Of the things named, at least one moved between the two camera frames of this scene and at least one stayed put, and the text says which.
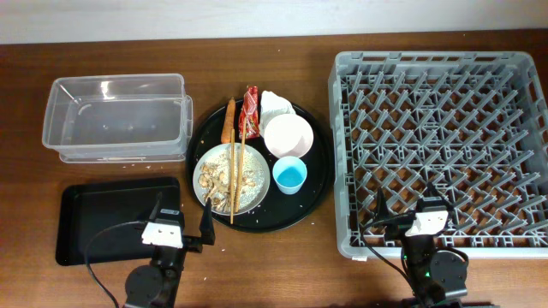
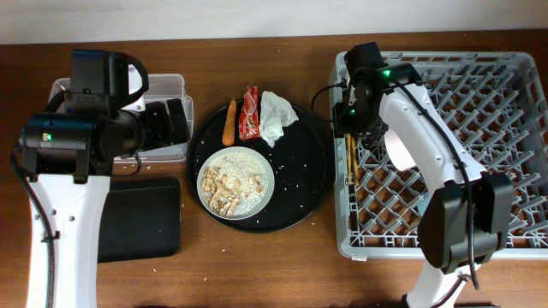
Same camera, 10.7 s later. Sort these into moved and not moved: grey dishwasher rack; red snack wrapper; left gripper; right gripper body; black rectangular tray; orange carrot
Moved: right gripper body; left gripper
Not moved: black rectangular tray; grey dishwasher rack; red snack wrapper; orange carrot
